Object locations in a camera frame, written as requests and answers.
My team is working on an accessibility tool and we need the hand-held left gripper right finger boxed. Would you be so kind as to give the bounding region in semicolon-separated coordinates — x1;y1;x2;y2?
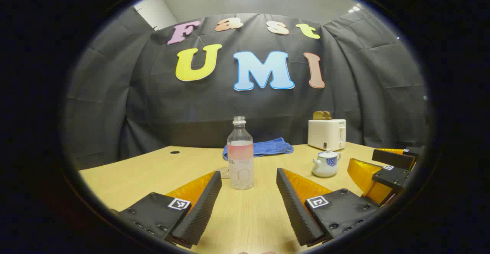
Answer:
276;168;381;247

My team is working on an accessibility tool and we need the white toaster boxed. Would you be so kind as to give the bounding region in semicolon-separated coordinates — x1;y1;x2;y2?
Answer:
307;119;347;151

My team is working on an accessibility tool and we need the clear plastic water bottle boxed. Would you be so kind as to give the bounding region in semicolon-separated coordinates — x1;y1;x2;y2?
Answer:
227;116;255;191

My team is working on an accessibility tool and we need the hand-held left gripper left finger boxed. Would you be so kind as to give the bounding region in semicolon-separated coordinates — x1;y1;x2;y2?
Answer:
110;171;223;246

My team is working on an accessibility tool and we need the white blue-flower teacup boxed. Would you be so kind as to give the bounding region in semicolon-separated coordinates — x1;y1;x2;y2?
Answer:
312;154;342;178

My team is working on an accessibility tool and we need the black backdrop cloth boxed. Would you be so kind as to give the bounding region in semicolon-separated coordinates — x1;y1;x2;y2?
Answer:
64;7;429;170

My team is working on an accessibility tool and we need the blue towel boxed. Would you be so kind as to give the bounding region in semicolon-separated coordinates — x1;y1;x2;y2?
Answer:
223;137;294;161

